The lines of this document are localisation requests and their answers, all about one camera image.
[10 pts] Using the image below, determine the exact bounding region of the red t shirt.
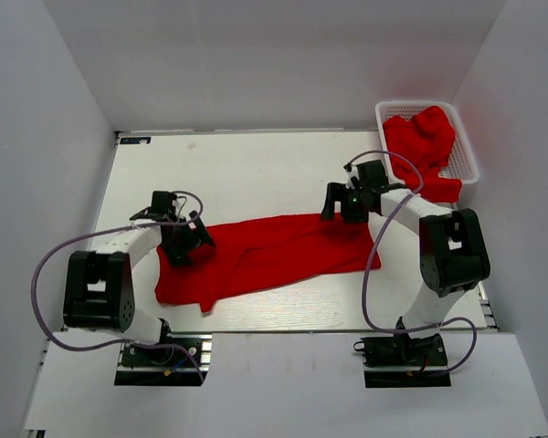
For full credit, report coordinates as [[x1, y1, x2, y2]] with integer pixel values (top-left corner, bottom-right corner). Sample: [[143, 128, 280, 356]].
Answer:
[[155, 214, 381, 313]]

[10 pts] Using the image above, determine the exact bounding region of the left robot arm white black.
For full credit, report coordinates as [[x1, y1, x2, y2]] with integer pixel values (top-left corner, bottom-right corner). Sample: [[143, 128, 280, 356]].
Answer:
[[63, 191, 215, 345]]

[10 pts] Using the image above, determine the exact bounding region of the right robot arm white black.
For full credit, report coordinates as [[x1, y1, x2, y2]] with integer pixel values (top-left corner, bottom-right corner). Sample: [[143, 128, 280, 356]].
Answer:
[[321, 160, 490, 339]]

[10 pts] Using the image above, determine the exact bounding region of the red t shirts pile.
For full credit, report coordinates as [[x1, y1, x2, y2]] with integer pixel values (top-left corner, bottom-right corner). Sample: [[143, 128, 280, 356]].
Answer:
[[383, 106, 462, 203]]

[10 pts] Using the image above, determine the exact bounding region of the white plastic basket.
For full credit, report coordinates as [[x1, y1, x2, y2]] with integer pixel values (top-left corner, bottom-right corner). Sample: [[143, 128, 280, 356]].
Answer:
[[374, 99, 480, 186]]

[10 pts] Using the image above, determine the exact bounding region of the blue label sticker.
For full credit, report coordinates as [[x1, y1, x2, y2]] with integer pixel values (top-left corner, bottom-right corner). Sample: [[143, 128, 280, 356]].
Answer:
[[119, 136, 152, 145]]

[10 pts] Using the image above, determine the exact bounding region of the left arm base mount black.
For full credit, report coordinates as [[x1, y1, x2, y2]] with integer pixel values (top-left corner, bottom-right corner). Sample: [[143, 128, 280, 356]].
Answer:
[[114, 334, 213, 387]]

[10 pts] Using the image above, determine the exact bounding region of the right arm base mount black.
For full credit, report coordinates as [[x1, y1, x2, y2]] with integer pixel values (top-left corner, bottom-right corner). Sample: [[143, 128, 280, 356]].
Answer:
[[353, 334, 451, 389]]

